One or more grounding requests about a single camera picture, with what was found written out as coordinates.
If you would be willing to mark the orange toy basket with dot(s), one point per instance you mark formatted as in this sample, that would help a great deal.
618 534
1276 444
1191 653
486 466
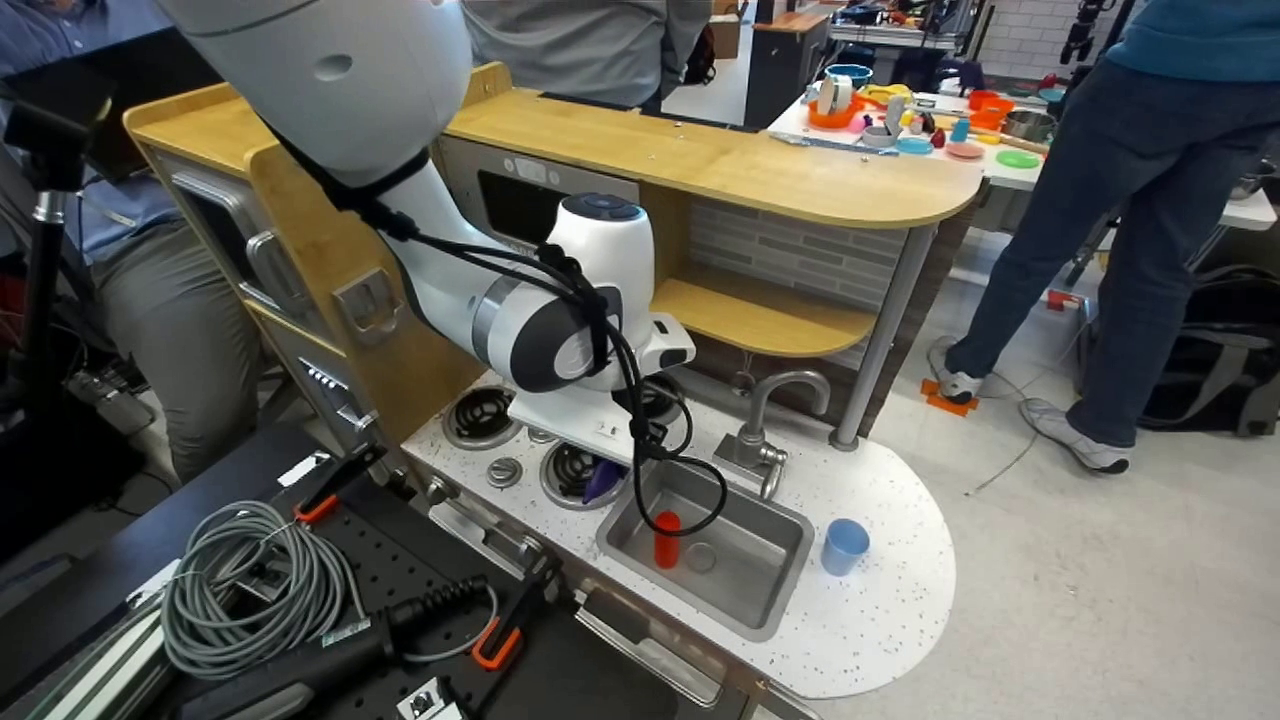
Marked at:
991 111

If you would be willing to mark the silver door latch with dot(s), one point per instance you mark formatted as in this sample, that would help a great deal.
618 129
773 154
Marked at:
367 309

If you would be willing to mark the green toy plate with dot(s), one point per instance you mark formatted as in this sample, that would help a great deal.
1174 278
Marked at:
1017 159

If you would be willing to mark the black perforated mounting board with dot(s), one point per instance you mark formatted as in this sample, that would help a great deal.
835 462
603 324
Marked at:
385 553

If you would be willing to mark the silver toy sink basin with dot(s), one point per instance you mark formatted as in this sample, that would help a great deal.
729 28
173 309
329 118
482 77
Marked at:
747 562

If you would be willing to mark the person in gray shirt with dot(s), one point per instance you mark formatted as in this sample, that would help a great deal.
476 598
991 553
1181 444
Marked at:
584 45

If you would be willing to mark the red plastic cup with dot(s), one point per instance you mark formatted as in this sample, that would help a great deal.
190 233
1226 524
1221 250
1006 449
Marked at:
665 542

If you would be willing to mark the purple plastic eggplant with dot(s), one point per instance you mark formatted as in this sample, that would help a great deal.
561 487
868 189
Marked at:
605 481

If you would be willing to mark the silver stove knob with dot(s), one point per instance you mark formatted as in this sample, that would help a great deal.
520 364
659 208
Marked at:
505 470

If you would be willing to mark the light blue plastic cup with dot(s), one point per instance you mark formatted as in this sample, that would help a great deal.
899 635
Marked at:
846 544

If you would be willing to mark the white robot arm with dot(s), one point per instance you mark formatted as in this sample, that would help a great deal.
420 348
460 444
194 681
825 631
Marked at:
332 64

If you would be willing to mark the cluttered white table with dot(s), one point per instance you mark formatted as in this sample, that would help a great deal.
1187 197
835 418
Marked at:
934 146

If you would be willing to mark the silver toy faucet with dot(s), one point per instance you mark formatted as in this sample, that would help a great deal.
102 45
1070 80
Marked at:
761 425

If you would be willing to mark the black backpack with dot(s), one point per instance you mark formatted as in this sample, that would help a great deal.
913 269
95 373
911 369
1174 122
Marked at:
1221 362

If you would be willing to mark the black camera tripod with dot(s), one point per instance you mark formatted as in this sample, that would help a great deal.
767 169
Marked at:
50 212

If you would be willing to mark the orange floor object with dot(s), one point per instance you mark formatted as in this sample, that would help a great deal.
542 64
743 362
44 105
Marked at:
944 398

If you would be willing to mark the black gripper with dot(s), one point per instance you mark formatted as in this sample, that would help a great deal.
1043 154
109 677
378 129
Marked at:
648 400

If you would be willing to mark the standing person in jeans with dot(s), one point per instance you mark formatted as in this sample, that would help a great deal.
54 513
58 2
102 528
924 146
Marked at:
1145 200

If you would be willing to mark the black coil stove burner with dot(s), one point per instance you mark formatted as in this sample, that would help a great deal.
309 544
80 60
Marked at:
482 422
567 477

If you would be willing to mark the small metal bracket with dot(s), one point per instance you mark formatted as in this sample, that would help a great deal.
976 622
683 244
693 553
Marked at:
424 703

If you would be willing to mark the dark background cabinet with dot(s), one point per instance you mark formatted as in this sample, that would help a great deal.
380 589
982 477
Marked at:
780 64

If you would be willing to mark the seated person gray trousers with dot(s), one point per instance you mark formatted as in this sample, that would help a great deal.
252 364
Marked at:
173 322

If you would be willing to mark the white flat strip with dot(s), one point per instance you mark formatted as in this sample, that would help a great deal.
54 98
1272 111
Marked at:
95 663

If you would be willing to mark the white tape label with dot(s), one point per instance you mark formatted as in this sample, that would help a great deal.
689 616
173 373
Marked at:
307 470

